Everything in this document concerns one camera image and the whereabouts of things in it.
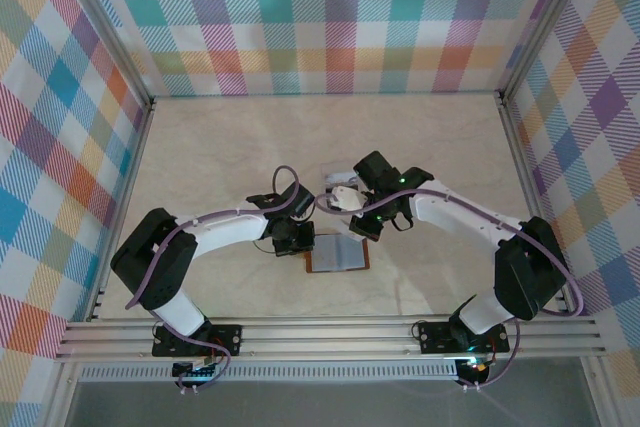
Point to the brown leather card holder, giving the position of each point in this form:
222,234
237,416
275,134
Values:
340,252

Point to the dark credit card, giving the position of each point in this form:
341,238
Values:
341,179

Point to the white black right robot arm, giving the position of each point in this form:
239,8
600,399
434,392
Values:
530,267

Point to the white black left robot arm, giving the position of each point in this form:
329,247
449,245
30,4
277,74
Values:
160,267

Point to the plaid backdrop cloth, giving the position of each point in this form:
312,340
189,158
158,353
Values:
45,147
600,147
325,17

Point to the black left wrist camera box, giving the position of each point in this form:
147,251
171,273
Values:
300,199

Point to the aluminium rail beam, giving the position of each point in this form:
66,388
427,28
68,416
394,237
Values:
325,339

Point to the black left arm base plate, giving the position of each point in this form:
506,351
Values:
227,339

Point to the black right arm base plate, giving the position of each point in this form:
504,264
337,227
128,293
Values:
435,337

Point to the aluminium side rail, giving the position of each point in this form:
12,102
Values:
120,212
537,207

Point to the aluminium frame post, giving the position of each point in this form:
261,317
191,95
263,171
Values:
545,27
105,27

